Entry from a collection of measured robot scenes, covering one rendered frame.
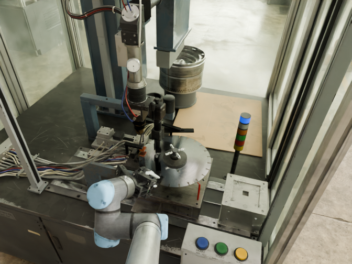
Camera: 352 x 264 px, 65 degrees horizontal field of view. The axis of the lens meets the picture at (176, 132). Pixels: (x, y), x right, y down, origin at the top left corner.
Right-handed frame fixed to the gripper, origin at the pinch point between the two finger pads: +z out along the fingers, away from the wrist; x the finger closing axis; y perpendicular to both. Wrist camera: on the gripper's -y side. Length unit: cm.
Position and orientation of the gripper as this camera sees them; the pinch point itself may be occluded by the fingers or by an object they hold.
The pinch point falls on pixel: (151, 175)
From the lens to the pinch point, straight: 112.9
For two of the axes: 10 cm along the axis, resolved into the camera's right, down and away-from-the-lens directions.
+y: 8.5, 3.7, -3.8
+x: 3.3, -9.3, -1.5
